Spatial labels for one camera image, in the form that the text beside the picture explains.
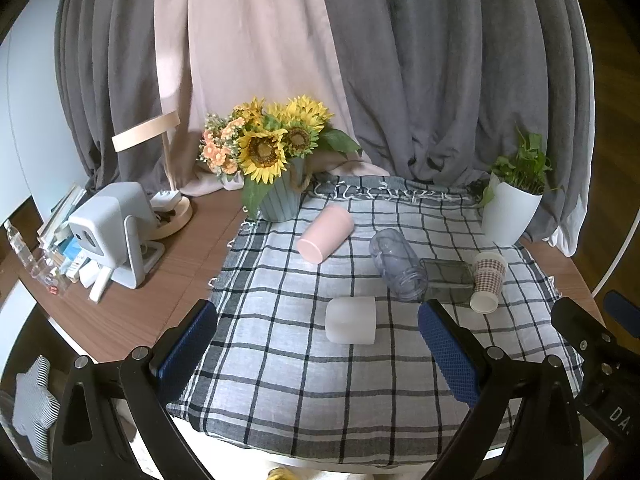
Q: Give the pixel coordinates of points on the striped star pillow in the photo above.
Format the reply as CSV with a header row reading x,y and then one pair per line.
x,y
35,405

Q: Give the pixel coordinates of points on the wooden desk lamp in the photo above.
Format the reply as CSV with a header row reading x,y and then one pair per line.
x,y
172,220

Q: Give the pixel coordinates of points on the green leafy plant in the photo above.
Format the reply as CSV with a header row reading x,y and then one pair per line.
x,y
525,165

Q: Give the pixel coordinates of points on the white stick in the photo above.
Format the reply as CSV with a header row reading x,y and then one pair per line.
x,y
100,285

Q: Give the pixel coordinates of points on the white projector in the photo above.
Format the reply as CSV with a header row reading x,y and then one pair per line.
x,y
112,220

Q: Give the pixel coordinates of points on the clear plastic bottle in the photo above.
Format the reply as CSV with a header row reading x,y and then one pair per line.
x,y
20,250

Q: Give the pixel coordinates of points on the grey checked tablecloth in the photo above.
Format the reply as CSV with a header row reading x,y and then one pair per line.
x,y
300,390

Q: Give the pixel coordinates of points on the sunflower bouquet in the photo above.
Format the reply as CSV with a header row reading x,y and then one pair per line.
x,y
262,150

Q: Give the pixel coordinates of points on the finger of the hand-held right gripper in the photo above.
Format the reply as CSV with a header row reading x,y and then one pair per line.
x,y
580,327
625,310

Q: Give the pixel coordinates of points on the teal ribbed vase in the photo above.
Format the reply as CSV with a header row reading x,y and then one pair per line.
x,y
280,202

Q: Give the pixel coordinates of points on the grey curtain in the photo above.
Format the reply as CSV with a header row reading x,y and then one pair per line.
x,y
110,60
450,70

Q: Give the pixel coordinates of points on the white frosted cup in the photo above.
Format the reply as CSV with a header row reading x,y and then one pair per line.
x,y
351,321

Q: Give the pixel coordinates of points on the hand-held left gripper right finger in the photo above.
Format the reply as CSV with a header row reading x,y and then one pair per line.
x,y
447,360

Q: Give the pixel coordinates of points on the yellow object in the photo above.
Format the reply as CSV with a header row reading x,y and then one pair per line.
x,y
282,474

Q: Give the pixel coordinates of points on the white charger plug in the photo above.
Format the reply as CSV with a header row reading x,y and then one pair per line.
x,y
164,201

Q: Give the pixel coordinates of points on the clear purple glass jar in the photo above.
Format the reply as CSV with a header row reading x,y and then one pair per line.
x,y
397,262

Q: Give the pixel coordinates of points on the stack of books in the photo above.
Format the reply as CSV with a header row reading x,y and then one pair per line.
x,y
62,240

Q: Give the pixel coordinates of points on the pink cup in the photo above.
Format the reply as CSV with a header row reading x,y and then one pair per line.
x,y
325,235

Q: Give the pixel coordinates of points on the clear square glass cup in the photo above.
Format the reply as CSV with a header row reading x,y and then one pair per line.
x,y
450,280

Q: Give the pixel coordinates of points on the pink curtain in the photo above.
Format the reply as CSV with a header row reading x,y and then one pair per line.
x,y
240,40

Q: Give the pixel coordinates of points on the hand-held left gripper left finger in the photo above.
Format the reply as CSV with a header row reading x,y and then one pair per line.
x,y
187,355

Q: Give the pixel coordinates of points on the white plant pot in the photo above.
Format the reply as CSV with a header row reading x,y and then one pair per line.
x,y
510,215

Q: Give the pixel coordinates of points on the checked paper cup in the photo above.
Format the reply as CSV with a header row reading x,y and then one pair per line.
x,y
487,282

